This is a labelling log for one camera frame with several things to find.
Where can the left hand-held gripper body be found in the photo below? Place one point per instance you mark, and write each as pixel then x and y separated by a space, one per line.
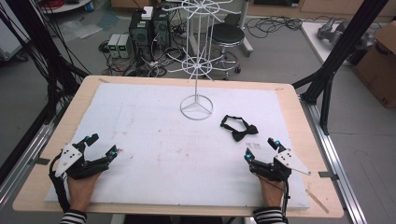
pixel 70 157

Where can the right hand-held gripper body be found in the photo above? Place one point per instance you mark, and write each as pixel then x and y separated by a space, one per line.
pixel 288 160

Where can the person's left hand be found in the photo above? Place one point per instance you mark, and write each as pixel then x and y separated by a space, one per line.
pixel 80 193

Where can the person's right hand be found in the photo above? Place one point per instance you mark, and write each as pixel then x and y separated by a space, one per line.
pixel 273 194

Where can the black bow tie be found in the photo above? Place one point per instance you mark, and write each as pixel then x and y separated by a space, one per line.
pixel 239 132

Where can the dark tape piece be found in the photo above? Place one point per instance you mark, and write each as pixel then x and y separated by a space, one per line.
pixel 42 161
pixel 328 175

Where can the thin wooden stick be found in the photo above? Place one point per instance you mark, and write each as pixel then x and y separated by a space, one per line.
pixel 317 201

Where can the white foam mat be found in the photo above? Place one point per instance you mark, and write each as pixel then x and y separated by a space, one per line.
pixel 174 161

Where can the grey bench power supply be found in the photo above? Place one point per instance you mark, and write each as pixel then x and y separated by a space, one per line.
pixel 124 45
pixel 113 45

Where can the clear plastic sheet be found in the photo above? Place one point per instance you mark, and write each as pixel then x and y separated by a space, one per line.
pixel 81 29

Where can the black computer tower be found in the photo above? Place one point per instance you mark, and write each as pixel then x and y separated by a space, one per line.
pixel 140 34
pixel 161 29

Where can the white table leg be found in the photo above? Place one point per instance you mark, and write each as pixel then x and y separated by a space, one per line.
pixel 246 28

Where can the black round stool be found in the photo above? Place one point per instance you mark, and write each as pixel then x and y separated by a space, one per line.
pixel 226 34

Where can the brown cardboard box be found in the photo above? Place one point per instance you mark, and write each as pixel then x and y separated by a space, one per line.
pixel 378 68

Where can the round white table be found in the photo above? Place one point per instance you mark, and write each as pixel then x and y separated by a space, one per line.
pixel 67 6

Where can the white box device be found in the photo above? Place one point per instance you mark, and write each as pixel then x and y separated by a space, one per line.
pixel 147 13

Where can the aluminium rail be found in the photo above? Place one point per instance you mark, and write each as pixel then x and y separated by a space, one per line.
pixel 28 152
pixel 334 155

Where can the black metal frame stand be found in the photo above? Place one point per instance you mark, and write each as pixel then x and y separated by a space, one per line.
pixel 46 62
pixel 337 56

